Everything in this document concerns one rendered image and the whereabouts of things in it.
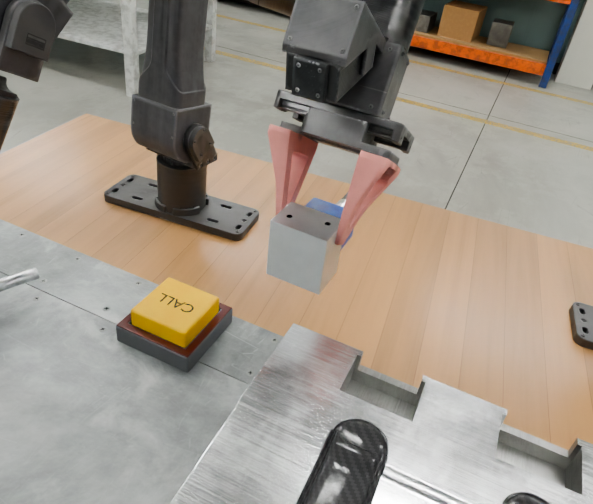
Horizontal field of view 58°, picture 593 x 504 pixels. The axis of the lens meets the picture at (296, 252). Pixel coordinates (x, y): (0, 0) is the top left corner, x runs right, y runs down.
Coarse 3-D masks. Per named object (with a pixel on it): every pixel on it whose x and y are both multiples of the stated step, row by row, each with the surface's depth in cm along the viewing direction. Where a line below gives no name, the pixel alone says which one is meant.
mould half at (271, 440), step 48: (288, 336) 41; (288, 384) 37; (336, 384) 37; (432, 384) 38; (240, 432) 34; (288, 432) 34; (384, 432) 35; (432, 432) 35; (480, 432) 36; (192, 480) 31; (240, 480) 31; (288, 480) 31; (384, 480) 32; (432, 480) 32; (480, 480) 33; (528, 480) 33
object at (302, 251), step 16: (288, 208) 43; (304, 208) 43; (320, 208) 46; (336, 208) 46; (272, 224) 42; (288, 224) 41; (304, 224) 42; (320, 224) 42; (336, 224) 42; (272, 240) 42; (288, 240) 42; (304, 240) 41; (320, 240) 40; (272, 256) 43; (288, 256) 43; (304, 256) 42; (320, 256) 41; (336, 256) 44; (272, 272) 44; (288, 272) 43; (304, 272) 43; (320, 272) 42; (304, 288) 43; (320, 288) 43
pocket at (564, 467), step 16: (512, 432) 38; (512, 448) 38; (528, 448) 38; (544, 448) 37; (560, 448) 37; (576, 448) 36; (512, 464) 37; (528, 464) 37; (544, 464) 37; (560, 464) 37; (576, 464) 35; (560, 480) 36; (576, 480) 34
